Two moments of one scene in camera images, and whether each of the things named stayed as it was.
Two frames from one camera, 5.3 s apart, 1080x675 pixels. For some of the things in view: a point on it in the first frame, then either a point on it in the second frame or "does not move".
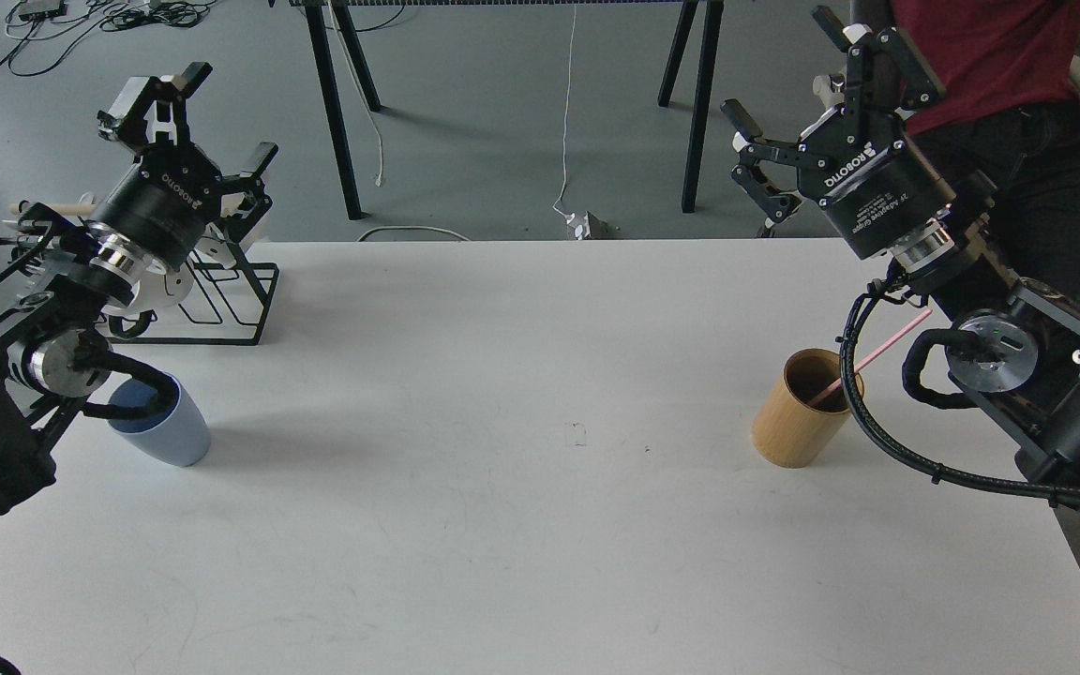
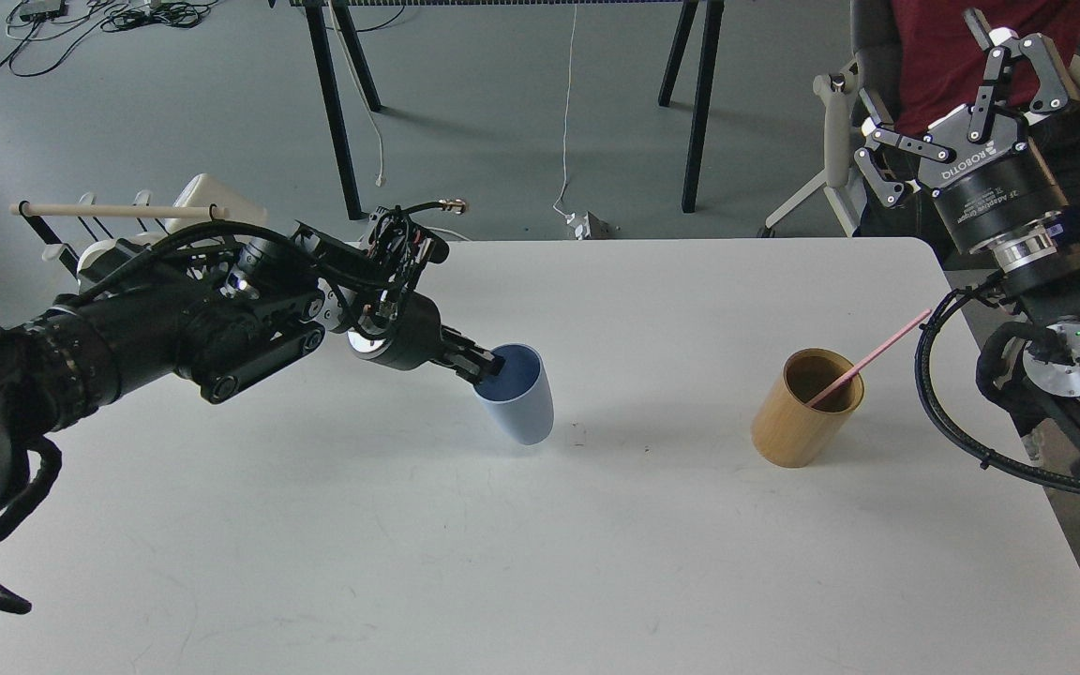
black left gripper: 172,189 → 409,334
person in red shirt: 1014,110 does not move
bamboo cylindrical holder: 787,430 does not move
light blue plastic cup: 178,435 → 519,397
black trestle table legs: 710,21 does not move
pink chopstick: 838,382 does not move
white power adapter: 582,231 does not move
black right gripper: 876,183 → 984,169
